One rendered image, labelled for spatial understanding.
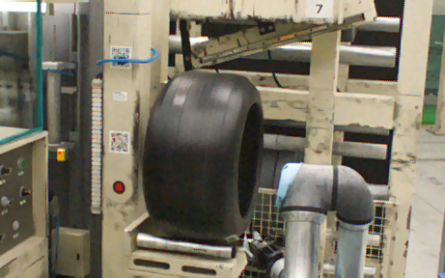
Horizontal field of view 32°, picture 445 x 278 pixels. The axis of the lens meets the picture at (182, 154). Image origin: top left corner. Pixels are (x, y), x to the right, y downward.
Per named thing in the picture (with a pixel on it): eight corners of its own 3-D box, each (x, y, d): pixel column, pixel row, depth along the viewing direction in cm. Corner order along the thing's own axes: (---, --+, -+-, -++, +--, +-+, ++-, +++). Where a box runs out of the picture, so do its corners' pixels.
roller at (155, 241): (137, 243, 268) (132, 247, 263) (138, 231, 267) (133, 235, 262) (236, 256, 258) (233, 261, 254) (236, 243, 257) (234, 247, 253)
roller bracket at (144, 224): (122, 257, 261) (123, 229, 259) (159, 223, 298) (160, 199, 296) (131, 258, 260) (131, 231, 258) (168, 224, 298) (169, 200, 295)
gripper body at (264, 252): (267, 231, 226) (289, 248, 216) (273, 254, 230) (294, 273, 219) (245, 241, 224) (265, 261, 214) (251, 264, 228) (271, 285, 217)
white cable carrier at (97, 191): (91, 212, 275) (92, 79, 265) (97, 208, 280) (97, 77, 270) (102, 214, 274) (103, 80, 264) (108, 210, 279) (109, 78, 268)
